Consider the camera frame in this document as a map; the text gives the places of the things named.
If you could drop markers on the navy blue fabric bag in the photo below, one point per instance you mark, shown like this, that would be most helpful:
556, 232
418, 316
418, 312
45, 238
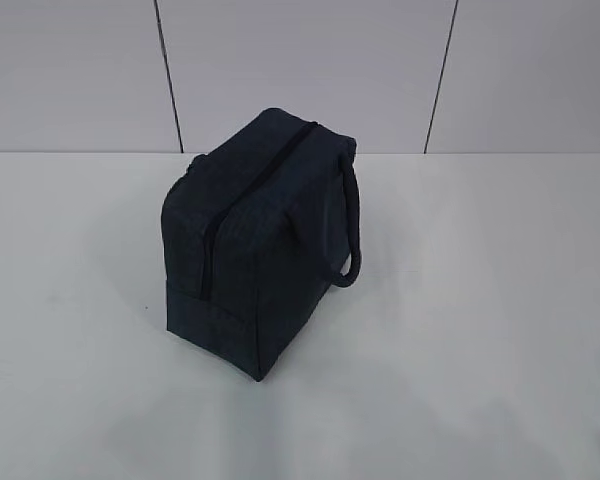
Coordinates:
254, 234

